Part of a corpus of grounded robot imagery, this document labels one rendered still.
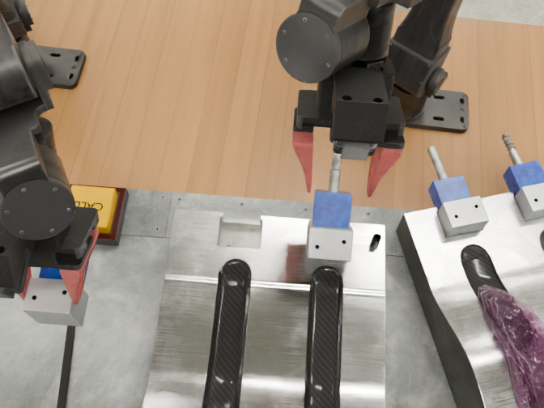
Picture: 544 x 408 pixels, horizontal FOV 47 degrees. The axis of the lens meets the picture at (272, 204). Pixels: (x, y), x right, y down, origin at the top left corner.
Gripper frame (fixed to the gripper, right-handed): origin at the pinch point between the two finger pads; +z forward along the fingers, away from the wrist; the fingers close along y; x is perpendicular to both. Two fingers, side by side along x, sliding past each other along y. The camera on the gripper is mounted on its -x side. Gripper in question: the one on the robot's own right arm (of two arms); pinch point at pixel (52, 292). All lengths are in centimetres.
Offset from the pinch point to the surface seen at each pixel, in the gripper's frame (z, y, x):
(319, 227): -3.2, 28.0, 10.5
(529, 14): 20, 103, 167
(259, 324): 5.8, 21.9, 3.2
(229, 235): 2.4, 17.2, 14.7
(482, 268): 4, 49, 14
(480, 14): 21, 86, 165
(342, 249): -1.5, 30.8, 8.7
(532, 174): -4, 56, 25
